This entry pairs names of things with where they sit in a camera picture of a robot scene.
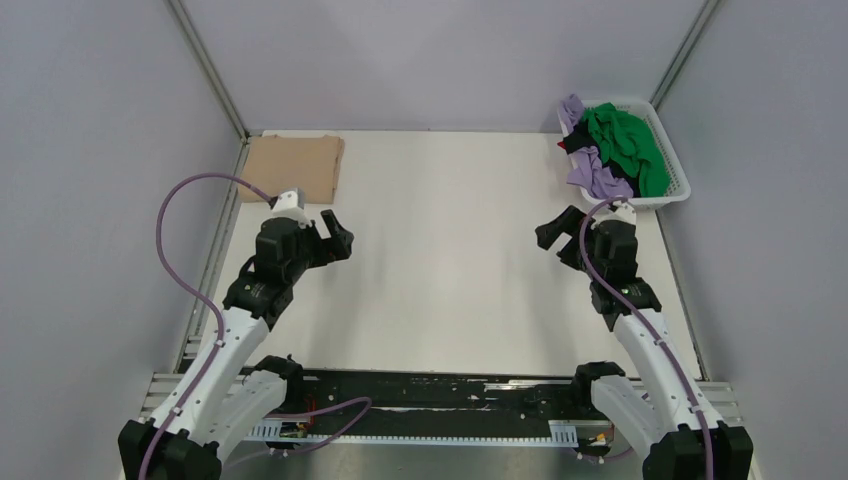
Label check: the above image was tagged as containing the green t-shirt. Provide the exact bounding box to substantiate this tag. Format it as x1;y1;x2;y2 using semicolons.
581;103;671;197

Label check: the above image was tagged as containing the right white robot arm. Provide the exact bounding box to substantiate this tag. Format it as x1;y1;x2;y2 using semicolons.
535;198;754;479

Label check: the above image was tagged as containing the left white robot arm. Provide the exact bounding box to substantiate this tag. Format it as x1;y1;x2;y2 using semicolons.
118;209;354;479

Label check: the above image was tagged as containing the lilac t-shirt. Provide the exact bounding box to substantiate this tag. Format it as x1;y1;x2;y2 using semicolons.
558;94;635;200

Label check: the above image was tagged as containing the white plastic basket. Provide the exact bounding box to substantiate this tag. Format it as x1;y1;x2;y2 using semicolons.
559;99;691;210

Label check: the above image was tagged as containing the black t-shirt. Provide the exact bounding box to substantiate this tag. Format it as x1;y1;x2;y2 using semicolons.
563;122;641;199

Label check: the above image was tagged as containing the folded beige t-shirt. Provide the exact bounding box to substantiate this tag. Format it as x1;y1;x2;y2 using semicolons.
241;135;345;205

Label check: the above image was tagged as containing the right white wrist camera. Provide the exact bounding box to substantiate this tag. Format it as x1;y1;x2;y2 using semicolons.
605;202;637;226

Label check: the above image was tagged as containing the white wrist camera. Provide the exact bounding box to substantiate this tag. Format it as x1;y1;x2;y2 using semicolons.
605;202;637;226
271;188;311;228

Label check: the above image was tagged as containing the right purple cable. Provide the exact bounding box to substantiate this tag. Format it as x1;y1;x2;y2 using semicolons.
578;196;715;480

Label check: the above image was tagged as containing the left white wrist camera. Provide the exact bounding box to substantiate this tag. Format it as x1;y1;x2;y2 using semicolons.
271;188;311;228

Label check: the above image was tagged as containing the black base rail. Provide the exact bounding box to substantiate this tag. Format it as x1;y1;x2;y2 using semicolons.
266;369;611;442

